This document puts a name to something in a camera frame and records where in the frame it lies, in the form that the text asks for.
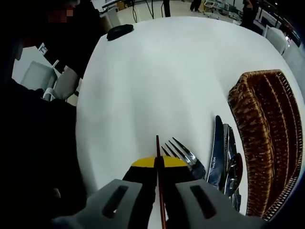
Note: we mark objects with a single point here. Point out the white plastic chair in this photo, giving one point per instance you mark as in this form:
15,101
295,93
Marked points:
35,74

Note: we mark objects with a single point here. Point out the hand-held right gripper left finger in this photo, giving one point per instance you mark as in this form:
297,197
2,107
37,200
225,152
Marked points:
140,174

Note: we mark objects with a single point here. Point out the brown wicker storage basket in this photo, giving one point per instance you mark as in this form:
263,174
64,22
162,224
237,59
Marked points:
262,133

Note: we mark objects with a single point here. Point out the operator person dark clothes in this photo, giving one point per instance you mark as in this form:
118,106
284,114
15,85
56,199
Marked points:
35,143

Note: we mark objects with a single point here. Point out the silver fork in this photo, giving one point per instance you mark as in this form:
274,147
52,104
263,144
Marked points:
188,157

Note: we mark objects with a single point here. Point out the silver spoon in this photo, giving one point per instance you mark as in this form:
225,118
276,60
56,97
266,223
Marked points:
234,169

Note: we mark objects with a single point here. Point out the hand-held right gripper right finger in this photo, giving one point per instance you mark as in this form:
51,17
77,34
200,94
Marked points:
181,174

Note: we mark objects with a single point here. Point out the white mesh office chair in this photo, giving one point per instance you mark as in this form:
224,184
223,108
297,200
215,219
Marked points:
276,40

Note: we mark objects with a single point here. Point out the black oval device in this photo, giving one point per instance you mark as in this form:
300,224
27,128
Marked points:
120,32

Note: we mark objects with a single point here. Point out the brown wooden chopstick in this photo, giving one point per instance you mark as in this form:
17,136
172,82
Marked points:
157,148

